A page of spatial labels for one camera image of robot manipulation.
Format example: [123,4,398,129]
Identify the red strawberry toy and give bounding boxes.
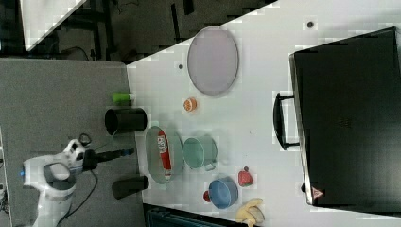
[237,166,253,187]

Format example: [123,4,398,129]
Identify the black oven appliance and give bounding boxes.
[289,27,401,217]

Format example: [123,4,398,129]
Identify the yellow banana toy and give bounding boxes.
[235,198,265,227]

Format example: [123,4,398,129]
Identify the small red fruit toy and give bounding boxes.
[203,191,211,202]

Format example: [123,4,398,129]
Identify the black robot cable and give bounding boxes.
[56,169,99,226]

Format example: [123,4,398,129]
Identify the blue bowl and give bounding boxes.
[208,177,238,209]

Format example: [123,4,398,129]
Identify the grey oval plate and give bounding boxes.
[187,26,239,96]

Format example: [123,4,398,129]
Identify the green metal pot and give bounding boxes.
[183,135,218,171]

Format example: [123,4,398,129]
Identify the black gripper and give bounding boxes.
[82,148,134,171]

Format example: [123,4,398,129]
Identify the black cylinder holder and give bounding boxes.
[104,108,148,135]

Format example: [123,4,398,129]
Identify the black oven handle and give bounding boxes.
[273,93,300,150]

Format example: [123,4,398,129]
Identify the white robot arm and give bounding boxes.
[21,139,134,227]

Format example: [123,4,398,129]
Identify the red felt ketchup bottle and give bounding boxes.
[157,130,171,181]

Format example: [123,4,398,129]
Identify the black cylinder cup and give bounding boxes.
[112,176,149,200]

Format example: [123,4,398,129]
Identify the green cylinder object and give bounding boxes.
[112,93,135,104]

